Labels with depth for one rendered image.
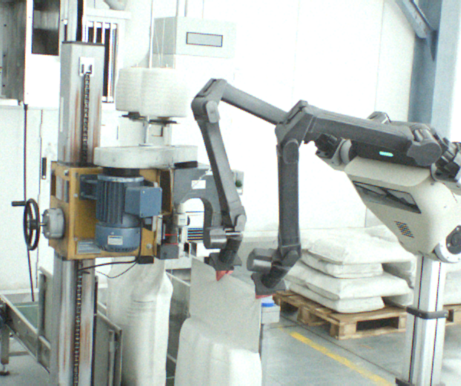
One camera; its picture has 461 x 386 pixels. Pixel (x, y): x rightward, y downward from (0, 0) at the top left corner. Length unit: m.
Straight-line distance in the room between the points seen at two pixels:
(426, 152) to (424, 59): 6.55
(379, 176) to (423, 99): 6.19
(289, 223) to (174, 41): 4.51
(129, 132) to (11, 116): 1.88
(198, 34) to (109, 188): 4.21
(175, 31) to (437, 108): 3.06
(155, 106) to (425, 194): 0.90
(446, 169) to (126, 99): 1.18
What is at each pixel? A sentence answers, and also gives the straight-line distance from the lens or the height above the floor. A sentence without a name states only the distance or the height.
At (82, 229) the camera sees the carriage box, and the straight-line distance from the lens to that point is 2.86.
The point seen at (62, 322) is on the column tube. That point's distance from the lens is 2.98.
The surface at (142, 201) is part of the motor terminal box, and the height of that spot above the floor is 1.27.
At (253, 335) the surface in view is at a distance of 2.65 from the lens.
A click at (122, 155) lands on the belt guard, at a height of 1.40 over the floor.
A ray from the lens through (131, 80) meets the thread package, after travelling 2.96.
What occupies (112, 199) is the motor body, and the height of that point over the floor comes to 1.26.
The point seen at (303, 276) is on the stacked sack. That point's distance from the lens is 5.92.
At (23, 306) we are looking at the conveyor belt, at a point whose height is 0.38.
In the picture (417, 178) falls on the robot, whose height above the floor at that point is 1.41.
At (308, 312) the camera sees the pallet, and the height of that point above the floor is 0.10.
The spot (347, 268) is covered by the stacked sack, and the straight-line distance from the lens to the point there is 5.72.
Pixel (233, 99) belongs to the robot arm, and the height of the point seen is 1.60.
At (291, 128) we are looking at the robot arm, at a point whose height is 1.55.
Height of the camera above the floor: 1.65
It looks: 7 degrees down
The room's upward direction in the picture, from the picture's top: 4 degrees clockwise
